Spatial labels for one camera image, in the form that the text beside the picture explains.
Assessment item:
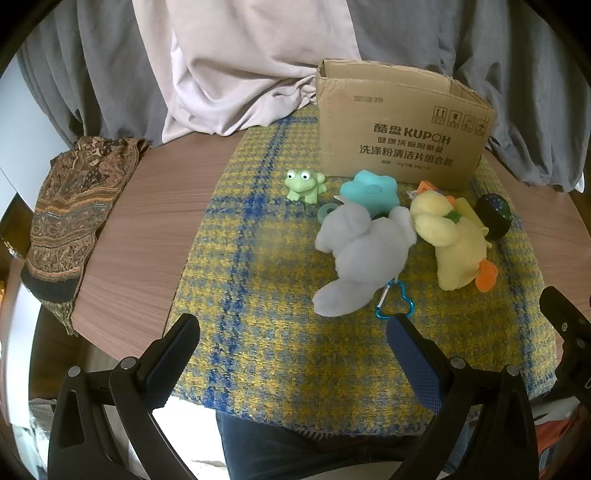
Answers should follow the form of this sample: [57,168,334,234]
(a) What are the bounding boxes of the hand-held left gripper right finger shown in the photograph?
[386,314,541,480]

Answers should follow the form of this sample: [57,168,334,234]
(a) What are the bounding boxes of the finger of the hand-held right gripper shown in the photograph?
[539,286,591,402]

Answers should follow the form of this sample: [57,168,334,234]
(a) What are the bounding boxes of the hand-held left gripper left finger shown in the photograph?
[48,313,201,480]

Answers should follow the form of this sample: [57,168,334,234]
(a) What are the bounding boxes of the dark patterned ball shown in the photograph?
[475,193,513,240]

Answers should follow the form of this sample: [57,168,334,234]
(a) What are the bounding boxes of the grey plush toy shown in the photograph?
[311,203,419,318]

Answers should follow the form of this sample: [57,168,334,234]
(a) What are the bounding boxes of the yellow duck plush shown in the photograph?
[410,191,499,292]

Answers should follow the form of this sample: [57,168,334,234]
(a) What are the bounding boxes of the teal flower plush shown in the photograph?
[340,170,400,217]

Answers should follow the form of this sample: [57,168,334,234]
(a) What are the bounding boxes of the green frog toy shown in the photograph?
[284,169,328,205]

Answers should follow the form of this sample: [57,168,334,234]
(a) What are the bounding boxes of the brown cardboard box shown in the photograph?
[315,59,497,192]

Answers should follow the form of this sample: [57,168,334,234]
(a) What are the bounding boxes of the blue heart carabiner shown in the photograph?
[375,279,415,320]

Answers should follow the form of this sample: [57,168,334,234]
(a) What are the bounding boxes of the yellow blue plaid cloth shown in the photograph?
[166,104,559,428]

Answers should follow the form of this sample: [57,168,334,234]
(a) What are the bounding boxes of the orange cloth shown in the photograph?
[536,406,583,476]

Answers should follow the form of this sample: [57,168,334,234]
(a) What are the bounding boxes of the person's dark trousers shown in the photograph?
[215,408,462,480]

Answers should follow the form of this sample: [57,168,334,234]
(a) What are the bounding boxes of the brown patterned cloth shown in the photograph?
[21,136,151,335]

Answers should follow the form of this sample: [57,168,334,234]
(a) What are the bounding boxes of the pale pink curtain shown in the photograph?
[131,0,361,146]

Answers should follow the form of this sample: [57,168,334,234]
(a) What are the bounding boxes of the grey curtain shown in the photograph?
[16,0,591,192]

